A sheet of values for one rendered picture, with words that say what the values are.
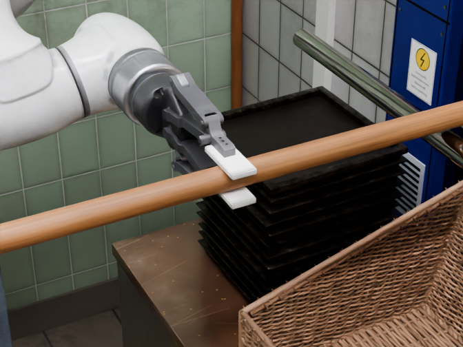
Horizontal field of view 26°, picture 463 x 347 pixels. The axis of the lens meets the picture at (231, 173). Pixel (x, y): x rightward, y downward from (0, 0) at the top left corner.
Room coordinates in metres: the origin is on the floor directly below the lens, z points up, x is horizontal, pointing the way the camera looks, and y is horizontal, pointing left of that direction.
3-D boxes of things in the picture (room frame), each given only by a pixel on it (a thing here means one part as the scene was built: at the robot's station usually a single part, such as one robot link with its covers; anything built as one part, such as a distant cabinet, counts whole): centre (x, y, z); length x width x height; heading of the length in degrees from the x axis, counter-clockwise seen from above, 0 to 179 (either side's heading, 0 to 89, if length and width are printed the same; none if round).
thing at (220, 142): (0.97, 0.01, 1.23); 0.05 x 0.01 x 0.03; 27
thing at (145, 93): (1.09, 0.07, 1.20); 0.09 x 0.07 x 0.08; 27
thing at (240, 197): (0.95, 0.00, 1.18); 0.07 x 0.03 x 0.01; 27
